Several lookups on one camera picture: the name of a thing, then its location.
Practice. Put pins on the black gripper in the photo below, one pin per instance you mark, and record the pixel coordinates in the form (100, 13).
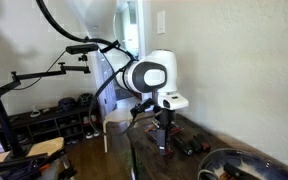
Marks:
(164, 117)

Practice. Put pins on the maroon rectangular object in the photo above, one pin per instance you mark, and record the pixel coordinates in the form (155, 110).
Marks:
(203, 142)

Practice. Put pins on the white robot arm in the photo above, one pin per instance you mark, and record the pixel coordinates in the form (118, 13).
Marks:
(157, 73)

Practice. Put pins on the dark wooden console table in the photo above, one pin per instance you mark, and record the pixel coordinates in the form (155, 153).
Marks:
(180, 166)

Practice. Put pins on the black flashlight with red button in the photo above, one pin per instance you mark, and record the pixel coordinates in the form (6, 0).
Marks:
(184, 147)

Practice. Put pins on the black folding knife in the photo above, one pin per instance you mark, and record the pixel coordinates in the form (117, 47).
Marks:
(195, 145)

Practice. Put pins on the white stool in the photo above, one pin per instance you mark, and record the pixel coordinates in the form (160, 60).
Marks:
(116, 116)

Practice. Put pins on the blue ceramic oval bowl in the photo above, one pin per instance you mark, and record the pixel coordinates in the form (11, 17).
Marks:
(234, 164)

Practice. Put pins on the dark shoe shelf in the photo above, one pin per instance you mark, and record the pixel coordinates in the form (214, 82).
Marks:
(71, 125)

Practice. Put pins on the black helmet right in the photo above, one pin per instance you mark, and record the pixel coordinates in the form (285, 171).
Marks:
(85, 99)

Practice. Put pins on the black helmet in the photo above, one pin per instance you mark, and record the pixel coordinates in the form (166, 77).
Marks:
(66, 104)
(85, 99)

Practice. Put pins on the black helmet left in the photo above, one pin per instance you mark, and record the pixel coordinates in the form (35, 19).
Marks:
(66, 104)

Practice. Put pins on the white light switch plate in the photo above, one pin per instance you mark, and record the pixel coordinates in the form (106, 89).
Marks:
(161, 22)

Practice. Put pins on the black camera on boom arm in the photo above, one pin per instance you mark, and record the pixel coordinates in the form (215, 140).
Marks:
(81, 49)

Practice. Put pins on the black camera stand pole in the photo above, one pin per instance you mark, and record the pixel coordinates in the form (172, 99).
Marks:
(17, 151)

